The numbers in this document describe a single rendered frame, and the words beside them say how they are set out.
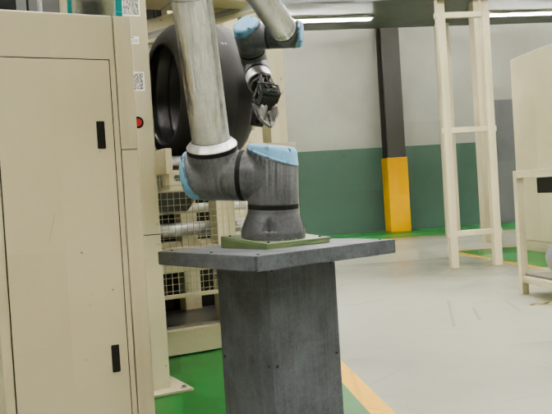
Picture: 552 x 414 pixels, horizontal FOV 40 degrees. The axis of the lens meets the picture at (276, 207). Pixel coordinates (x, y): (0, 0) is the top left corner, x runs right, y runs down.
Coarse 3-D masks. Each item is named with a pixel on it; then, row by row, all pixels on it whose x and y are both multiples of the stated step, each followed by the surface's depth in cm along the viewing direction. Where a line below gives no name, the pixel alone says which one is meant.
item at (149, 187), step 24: (144, 0) 294; (144, 24) 294; (144, 48) 294; (144, 72) 294; (144, 96) 294; (144, 120) 294; (144, 144) 294; (144, 168) 294; (144, 192) 293; (144, 216) 293; (144, 240) 293; (168, 384) 297
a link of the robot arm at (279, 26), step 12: (252, 0) 213; (264, 0) 214; (276, 0) 220; (264, 12) 222; (276, 12) 225; (264, 24) 232; (276, 24) 231; (288, 24) 237; (300, 24) 246; (264, 36) 248; (276, 36) 241; (288, 36) 243; (300, 36) 246
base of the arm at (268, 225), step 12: (252, 216) 216; (264, 216) 214; (276, 216) 213; (288, 216) 215; (300, 216) 220; (252, 228) 214; (264, 228) 213; (276, 228) 212; (288, 228) 213; (300, 228) 216; (252, 240) 214; (264, 240) 212; (276, 240) 212; (288, 240) 213
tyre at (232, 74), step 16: (224, 32) 300; (160, 48) 310; (176, 48) 291; (224, 48) 292; (160, 64) 329; (176, 64) 332; (224, 64) 289; (240, 64) 292; (160, 80) 332; (176, 80) 336; (224, 80) 288; (240, 80) 291; (160, 96) 334; (176, 96) 338; (224, 96) 288; (240, 96) 291; (160, 112) 334; (176, 112) 337; (240, 112) 293; (160, 128) 331; (176, 128) 335; (240, 128) 296; (160, 144) 312; (176, 144) 298; (240, 144) 303
